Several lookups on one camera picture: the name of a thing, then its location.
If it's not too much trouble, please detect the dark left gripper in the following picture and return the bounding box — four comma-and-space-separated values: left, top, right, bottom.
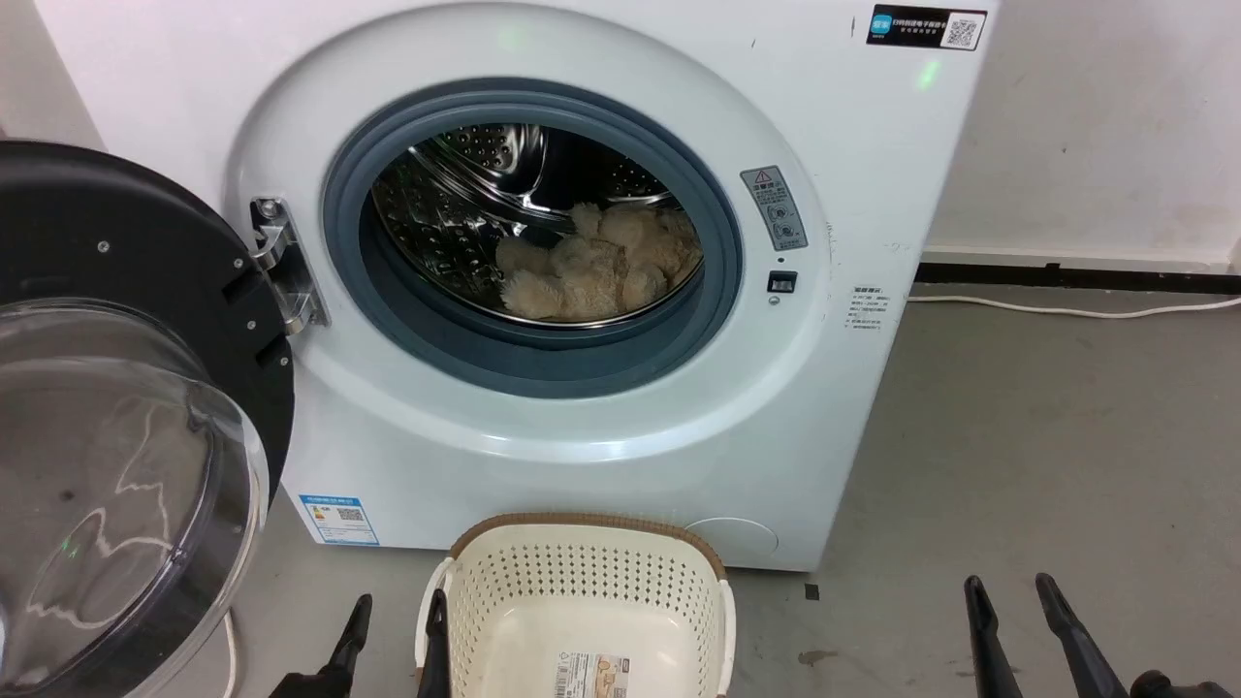
268, 588, 453, 698

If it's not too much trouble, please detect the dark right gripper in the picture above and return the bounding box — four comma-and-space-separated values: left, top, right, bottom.
963, 572, 1234, 698

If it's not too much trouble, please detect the cream perforated laundry basket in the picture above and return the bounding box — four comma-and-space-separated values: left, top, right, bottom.
415, 513, 738, 698

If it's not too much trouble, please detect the white front-load washing machine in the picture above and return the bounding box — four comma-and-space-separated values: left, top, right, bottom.
35, 0, 1003, 573

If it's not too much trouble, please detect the beige plush toy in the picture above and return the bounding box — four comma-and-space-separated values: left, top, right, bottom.
494, 202, 704, 322

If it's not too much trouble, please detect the black round washer door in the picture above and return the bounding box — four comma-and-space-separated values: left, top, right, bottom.
0, 141, 297, 698

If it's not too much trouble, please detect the white power cable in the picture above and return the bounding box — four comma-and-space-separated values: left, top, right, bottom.
907, 294, 1241, 320

